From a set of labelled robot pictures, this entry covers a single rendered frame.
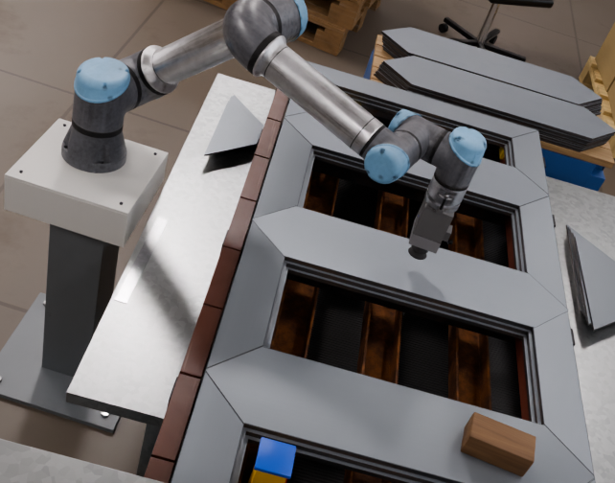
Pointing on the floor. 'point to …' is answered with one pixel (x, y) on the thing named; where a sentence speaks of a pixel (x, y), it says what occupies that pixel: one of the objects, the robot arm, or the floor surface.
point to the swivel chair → (490, 26)
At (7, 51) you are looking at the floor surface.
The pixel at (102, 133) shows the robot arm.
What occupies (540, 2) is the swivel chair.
